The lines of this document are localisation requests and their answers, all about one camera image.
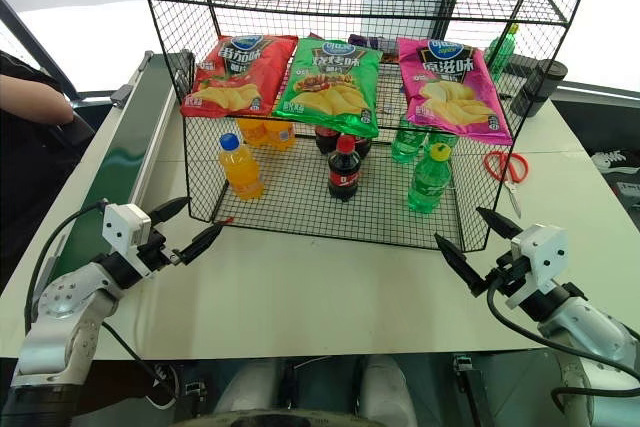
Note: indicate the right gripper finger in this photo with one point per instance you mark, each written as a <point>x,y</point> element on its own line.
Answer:
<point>462,262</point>
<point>500,224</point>

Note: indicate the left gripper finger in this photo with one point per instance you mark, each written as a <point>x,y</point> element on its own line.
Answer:
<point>171,209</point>
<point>200,243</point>

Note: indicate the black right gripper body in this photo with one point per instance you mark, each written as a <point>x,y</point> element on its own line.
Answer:
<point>507,274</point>

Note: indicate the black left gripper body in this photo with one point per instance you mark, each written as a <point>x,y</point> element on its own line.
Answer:
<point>154,253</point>

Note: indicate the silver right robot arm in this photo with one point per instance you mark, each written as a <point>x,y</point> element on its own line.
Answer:
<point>590,332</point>

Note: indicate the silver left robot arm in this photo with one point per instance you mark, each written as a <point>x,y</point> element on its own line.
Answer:
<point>65,307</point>

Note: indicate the person's bare forearm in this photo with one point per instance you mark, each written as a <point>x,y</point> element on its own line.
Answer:
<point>35,99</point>

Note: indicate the green conveyor belt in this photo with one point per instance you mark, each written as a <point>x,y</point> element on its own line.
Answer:
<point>130,147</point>

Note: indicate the orange soda bottle blue cap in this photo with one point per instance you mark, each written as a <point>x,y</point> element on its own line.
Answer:
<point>241,172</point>

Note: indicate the green soda bottle yellow cap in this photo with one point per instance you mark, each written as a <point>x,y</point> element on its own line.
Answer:
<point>429,182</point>

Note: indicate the black box with white print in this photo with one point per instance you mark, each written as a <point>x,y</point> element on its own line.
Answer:
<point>617,167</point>

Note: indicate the pink potato chips bag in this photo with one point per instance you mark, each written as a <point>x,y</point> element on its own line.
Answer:
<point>450,92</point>

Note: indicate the black tumbler cup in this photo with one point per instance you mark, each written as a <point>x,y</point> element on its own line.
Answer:
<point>539,87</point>

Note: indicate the white rounded robot leg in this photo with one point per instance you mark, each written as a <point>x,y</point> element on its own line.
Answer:
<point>387,387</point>
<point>247,387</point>

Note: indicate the person's black clothing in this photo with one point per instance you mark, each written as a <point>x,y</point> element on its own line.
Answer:
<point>30,172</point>

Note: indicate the cola bottle red cap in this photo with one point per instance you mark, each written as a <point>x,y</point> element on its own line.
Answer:
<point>344,174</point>

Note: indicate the red potato chips bag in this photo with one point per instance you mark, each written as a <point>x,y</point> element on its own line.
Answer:
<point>240,77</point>

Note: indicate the green bottle with spiky cap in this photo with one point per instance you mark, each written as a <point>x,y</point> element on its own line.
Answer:
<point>501,52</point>

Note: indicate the green potato chips bag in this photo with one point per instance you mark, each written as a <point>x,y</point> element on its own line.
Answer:
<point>330,87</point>

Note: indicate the purple snack packet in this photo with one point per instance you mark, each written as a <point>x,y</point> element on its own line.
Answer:
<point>367,42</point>

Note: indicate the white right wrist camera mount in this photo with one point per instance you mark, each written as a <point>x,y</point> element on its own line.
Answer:
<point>540,257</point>

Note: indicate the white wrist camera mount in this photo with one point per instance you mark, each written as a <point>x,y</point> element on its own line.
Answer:
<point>122,224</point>
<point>540,257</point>

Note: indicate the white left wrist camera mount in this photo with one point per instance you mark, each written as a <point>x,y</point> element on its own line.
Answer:
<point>122,224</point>

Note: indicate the dark metal frame bar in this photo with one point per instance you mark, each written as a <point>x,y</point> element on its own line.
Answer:
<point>35,42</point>

